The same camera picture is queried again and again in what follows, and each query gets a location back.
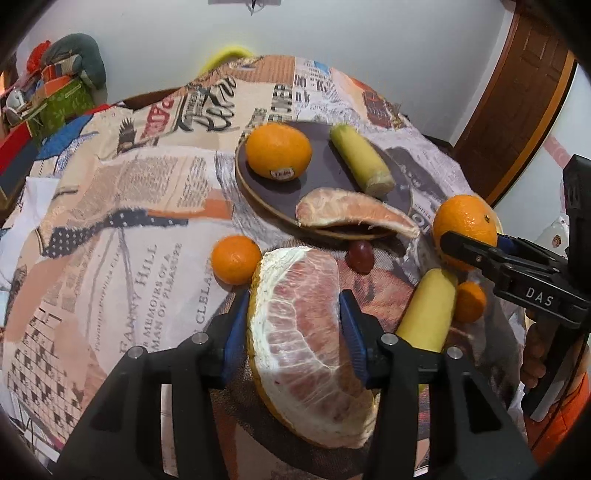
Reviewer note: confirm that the dark round wooden plate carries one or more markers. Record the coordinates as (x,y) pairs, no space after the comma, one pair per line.
(286,189)

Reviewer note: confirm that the thin peeled pomelo segment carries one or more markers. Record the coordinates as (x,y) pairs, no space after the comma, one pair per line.
(351,210)

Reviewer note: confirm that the corn piece on plate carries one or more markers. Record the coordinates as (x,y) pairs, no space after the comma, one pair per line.
(360,159)

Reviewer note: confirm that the red grape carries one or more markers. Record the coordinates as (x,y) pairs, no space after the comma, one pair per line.
(360,256)

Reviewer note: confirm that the brown wooden door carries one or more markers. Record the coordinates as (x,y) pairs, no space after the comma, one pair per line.
(526,92)

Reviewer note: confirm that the small mandarin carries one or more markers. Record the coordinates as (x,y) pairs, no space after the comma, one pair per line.
(235,258)
(472,302)

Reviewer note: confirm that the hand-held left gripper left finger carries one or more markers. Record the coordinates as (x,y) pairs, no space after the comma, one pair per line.
(236,330)

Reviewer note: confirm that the orange garment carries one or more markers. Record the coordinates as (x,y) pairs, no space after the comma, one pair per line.
(561,415)

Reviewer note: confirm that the yellow-green chair back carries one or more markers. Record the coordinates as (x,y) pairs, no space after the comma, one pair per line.
(226,54)

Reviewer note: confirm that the person's right hand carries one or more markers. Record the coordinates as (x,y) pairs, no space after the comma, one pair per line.
(535,353)

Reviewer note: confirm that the green patterned box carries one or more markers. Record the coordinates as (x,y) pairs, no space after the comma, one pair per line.
(64,104)

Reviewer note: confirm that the large orange with sticker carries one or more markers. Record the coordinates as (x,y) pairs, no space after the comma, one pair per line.
(278,150)

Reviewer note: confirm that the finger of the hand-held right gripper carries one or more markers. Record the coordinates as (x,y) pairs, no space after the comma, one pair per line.
(517,242)
(471,251)

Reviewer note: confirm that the large peeled pomelo wedge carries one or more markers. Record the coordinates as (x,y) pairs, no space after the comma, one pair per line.
(302,341)

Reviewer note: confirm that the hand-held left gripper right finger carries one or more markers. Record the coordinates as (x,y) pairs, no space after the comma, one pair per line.
(352,330)

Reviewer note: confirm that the yellow corn piece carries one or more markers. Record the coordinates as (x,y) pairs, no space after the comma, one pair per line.
(427,314)

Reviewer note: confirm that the newspaper print tablecloth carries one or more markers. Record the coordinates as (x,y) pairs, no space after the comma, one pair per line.
(120,240)

